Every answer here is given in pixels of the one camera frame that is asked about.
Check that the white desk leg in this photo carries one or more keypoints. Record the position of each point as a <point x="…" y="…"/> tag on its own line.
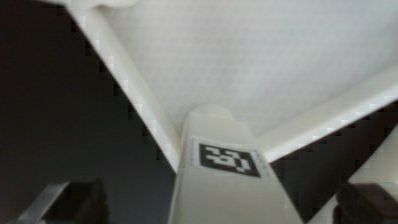
<point x="118" y="3"/>
<point x="228" y="192"/>

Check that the white fixture wall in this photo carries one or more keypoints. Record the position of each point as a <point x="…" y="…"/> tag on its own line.
<point x="377" y="172"/>

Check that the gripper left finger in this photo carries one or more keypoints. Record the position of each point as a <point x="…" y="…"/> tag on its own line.
<point x="70" y="204"/>

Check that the white desk tabletop tray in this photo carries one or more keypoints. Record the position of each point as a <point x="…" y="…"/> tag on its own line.
<point x="287" y="59"/>

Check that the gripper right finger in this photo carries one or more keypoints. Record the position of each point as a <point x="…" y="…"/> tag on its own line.
<point x="366" y="205"/>

